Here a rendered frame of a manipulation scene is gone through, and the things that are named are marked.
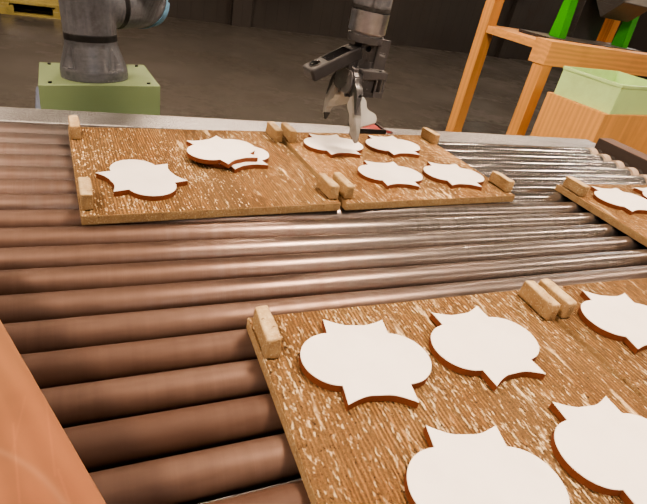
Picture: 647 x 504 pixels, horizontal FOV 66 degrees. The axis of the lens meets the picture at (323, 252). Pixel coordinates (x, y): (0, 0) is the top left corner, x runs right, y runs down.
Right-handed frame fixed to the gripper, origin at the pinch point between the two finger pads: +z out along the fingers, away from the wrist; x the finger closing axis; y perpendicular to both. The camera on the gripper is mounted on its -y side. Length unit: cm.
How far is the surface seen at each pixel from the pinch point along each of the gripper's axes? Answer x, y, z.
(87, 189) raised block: -23, -51, 2
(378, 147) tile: -2.0, 10.5, 2.7
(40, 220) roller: -22, -57, 7
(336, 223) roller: -29.4, -13.2, 5.6
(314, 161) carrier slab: -7.6, -7.8, 3.9
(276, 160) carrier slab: -7.0, -15.9, 4.0
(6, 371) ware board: -65, -58, -6
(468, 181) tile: -20.4, 22.1, 2.5
